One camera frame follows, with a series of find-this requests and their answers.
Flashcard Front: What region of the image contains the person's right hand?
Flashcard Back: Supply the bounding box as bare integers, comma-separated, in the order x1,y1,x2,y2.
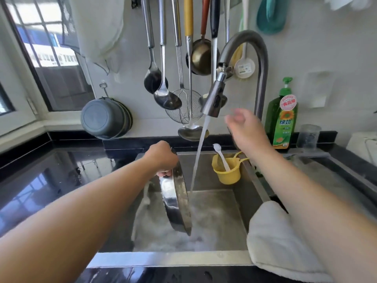
224,108,273,158

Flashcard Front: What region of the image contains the person's left hand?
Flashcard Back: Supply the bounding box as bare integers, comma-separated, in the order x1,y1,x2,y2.
141,140,180,178

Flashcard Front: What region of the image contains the white cleaning brush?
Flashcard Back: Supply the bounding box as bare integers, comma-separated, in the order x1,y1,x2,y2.
212,143,232,173

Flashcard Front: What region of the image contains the round steel pan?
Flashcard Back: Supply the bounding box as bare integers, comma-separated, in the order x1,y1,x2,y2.
159,151,194,236

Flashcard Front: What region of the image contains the steel gooseneck faucet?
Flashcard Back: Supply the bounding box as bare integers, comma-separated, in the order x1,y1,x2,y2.
201,30,270,121

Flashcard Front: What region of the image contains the white dish rag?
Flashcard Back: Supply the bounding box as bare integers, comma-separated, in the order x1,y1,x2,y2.
246,200,337,283

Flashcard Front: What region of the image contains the person's left forearm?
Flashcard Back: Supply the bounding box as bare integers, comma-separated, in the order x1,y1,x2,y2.
0,155,157,283

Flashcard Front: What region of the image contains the person's right forearm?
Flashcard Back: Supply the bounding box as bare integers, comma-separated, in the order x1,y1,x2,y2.
250,144,377,283

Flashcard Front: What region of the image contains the green dish soap bottle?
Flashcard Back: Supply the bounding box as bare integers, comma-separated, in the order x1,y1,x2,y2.
264,77,299,151

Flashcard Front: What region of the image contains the yellow hanging sink cup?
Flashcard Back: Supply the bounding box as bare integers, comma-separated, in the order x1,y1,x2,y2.
211,151,251,186

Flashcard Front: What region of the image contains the dark green hanging basin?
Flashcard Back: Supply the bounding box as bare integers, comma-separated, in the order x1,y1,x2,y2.
121,102,134,137

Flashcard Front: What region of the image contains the steel soup ladle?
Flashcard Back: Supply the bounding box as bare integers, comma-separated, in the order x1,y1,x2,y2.
153,0,183,111

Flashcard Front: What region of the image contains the clear plastic cup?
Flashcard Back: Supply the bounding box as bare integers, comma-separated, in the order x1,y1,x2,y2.
296,123,322,152

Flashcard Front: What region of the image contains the white dish brush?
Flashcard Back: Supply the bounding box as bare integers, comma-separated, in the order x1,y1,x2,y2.
234,0,256,79

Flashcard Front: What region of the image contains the grey hanging basin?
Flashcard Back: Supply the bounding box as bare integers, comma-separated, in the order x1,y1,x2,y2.
80,97,129,140

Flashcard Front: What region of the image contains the hanging steel ladles and skimmer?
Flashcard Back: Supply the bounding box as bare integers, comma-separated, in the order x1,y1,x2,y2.
140,0,169,95

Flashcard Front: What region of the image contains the yellow dish brush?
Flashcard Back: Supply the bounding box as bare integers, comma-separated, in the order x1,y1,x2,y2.
230,20,245,70

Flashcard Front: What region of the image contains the stainless steel sink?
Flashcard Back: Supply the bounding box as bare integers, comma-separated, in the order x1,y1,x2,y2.
85,151,278,268

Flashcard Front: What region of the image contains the teal hanging towel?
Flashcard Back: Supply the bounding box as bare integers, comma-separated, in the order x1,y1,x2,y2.
256,0,291,35

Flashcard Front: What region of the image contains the white hanging cloth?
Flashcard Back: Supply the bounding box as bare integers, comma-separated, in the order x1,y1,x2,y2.
68,0,127,73

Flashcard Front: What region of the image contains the hanging paper towel pack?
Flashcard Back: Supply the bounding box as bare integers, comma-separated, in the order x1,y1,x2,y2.
324,0,375,12

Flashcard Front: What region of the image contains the yellow-handled steel ladle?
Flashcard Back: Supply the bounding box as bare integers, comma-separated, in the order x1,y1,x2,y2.
178,0,210,142

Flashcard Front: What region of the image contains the wire mesh skimmer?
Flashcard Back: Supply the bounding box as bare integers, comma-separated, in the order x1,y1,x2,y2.
164,0,204,124

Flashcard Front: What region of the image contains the steel wall hook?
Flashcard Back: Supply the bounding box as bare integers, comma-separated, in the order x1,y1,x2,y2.
99,81,111,99

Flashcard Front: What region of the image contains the orange-handled brass ladle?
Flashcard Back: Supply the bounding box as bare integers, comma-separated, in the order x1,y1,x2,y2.
185,0,220,76

